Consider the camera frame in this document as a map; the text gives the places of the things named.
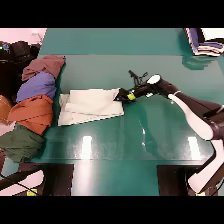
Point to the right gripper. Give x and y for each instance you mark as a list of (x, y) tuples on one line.
[(126, 95)]

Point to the white garment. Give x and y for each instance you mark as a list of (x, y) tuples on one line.
[(90, 106)]

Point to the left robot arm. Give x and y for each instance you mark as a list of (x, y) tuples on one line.
[(20, 176)]

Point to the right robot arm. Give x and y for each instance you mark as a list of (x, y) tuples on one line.
[(197, 121)]

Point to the mauve garment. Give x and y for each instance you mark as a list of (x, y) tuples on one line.
[(45, 66)]

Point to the purple garment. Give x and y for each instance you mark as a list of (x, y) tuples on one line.
[(36, 86)]

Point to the striped folded garment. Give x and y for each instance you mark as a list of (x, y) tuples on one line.
[(204, 49)]

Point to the orange garment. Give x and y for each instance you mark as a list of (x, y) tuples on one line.
[(33, 114)]

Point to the black folded garment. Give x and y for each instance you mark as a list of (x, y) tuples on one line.
[(213, 41)]

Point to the dark green garment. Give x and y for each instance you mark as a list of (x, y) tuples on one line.
[(20, 141)]

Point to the brown striped garment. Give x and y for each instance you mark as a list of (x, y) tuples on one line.
[(4, 108)]

